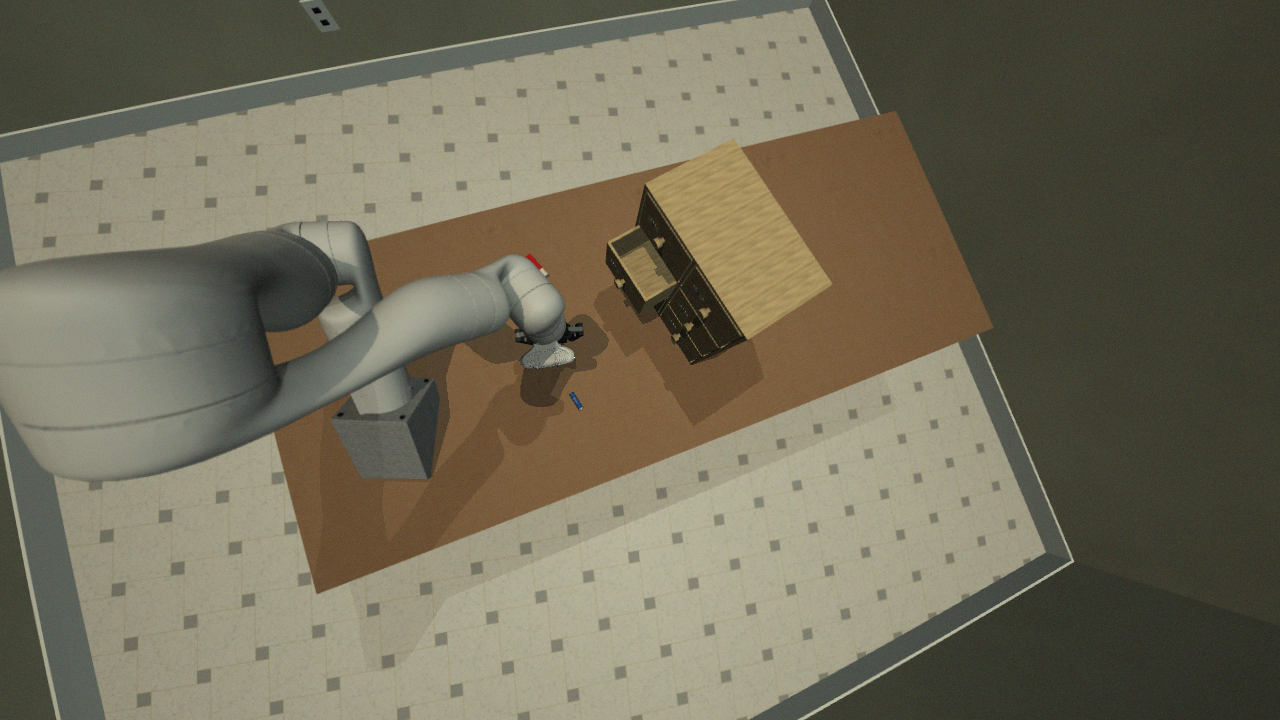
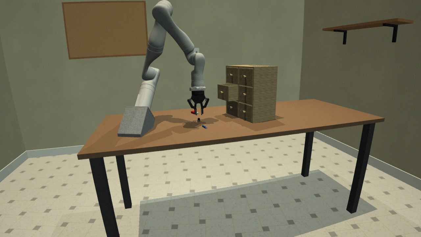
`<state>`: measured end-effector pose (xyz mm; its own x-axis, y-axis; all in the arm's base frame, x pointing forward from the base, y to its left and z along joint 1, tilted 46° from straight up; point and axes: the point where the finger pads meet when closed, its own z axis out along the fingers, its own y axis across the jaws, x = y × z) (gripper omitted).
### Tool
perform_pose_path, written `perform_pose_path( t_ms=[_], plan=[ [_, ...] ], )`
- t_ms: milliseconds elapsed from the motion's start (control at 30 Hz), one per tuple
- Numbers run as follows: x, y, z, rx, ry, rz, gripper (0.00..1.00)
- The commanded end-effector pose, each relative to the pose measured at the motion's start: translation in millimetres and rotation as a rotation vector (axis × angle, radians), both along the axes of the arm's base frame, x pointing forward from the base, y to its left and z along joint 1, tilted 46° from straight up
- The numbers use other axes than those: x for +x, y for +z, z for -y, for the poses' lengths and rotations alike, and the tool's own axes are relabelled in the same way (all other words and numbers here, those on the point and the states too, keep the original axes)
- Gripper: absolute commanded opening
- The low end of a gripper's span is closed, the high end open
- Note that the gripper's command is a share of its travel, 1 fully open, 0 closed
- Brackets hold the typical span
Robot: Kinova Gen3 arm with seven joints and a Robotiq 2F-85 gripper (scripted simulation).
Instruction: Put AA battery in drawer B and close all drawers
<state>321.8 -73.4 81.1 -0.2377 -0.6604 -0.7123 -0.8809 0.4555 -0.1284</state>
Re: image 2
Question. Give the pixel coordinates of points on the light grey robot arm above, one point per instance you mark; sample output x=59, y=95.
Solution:
x=162, y=13

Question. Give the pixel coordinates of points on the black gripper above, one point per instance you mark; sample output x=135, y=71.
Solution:
x=198, y=97

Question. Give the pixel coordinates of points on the small wooden chest of drawers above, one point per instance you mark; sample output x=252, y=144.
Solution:
x=264, y=92

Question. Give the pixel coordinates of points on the brown wooden drawer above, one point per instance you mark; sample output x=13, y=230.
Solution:
x=245, y=111
x=232, y=107
x=246, y=76
x=228, y=92
x=232, y=74
x=246, y=94

